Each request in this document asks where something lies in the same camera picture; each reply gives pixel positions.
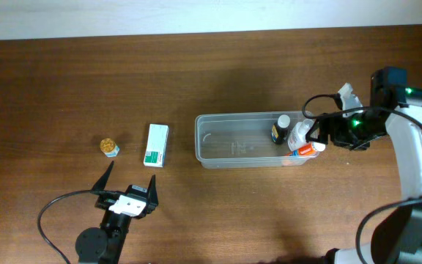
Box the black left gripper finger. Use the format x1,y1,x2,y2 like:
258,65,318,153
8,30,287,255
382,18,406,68
91,161,114,191
147,175,159,206

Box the white squeeze bottle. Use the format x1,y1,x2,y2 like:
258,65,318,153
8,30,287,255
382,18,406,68
287,119,314,152

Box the dark bottle white cap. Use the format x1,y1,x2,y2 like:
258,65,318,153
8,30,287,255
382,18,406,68
271,114,291,144

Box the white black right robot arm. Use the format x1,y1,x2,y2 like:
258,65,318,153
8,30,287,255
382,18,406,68
303,67,422,263

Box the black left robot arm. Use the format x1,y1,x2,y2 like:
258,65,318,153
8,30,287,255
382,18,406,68
75,164,159,263

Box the clear plastic container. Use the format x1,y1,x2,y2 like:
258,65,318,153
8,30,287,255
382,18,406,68
195,111,318,169

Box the small gold lid jar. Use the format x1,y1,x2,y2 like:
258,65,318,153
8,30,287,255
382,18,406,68
100,138,119,158

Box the white green Panadol box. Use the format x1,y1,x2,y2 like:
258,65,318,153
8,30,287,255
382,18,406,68
144,124,169,168

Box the black right camera cable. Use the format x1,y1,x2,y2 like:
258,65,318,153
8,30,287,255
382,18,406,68
301,93,422,264

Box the black camera cable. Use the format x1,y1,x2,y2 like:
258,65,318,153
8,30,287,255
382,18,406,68
37,188,124,264
301,93,422,264

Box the black left camera cable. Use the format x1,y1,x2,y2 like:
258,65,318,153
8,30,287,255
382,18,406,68
37,188,124,264

